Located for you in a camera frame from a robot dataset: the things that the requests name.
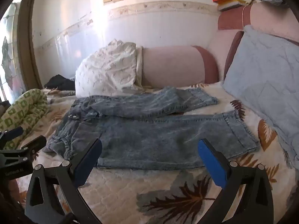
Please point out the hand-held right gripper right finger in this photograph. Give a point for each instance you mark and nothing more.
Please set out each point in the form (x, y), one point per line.
(211, 163)

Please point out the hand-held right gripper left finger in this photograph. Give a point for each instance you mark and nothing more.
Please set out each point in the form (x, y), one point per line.
(90, 163)

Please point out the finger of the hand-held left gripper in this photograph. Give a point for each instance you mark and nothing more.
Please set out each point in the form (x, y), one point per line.
(30, 147)
(12, 135)

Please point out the blue denim pants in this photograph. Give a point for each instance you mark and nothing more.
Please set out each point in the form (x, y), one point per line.
(151, 142)

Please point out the green patterned blanket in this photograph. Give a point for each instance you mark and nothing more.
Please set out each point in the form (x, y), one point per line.
(21, 112)

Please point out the leaf print bedsheet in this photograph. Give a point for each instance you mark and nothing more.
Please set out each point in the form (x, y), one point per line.
(140, 191)

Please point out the dark cloth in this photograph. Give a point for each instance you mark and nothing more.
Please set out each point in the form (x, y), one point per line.
(60, 82)

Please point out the white printed pillow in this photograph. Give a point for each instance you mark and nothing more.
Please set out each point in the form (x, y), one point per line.
(109, 70)

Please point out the light blue quilt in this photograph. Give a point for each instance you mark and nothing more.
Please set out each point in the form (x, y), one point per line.
(264, 74)

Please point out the pink padded headboard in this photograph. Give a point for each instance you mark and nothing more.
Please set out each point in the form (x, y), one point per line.
(170, 65)

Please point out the white book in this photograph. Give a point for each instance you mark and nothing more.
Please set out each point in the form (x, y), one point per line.
(230, 7)

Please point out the stack of books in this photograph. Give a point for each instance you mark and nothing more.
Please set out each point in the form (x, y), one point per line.
(233, 2)

